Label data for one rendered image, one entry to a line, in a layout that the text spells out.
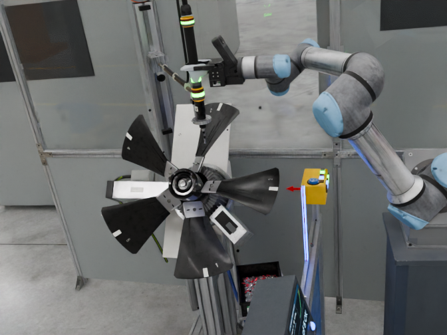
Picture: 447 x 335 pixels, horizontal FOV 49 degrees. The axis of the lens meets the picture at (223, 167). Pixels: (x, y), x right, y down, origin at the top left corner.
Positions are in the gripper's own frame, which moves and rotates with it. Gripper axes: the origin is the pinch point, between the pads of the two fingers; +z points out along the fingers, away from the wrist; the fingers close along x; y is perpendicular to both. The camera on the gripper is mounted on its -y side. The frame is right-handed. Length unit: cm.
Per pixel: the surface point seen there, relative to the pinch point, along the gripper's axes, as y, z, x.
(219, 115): 24.7, -4.5, 15.6
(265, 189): 47, -24, -2
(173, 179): 42.7, 10.6, -3.7
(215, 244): 66, -5, -12
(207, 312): 120, 11, 8
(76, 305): 166, 118, 50
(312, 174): 59, -38, 31
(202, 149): 35.6, 1.5, 7.8
